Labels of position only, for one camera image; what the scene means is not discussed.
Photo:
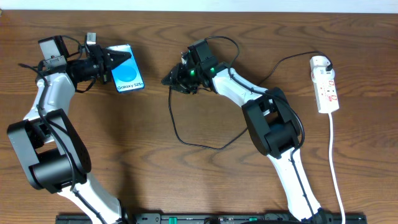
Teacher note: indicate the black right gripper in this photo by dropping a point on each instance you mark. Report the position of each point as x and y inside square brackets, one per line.
[180, 78]

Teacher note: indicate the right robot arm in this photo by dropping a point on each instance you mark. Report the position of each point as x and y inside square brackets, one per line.
[274, 127]

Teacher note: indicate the blue screen Galaxy smartphone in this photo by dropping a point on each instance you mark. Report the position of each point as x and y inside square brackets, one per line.
[127, 76]

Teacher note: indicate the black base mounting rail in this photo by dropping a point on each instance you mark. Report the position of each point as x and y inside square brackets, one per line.
[156, 218]

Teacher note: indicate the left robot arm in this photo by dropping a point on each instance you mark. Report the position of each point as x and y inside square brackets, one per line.
[49, 149]

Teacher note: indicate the white power strip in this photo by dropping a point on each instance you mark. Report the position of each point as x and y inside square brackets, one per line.
[325, 90]

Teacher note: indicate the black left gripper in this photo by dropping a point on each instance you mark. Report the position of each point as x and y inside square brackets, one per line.
[104, 63]

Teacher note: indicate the white USB charger adapter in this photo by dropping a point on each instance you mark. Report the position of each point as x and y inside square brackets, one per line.
[321, 61]

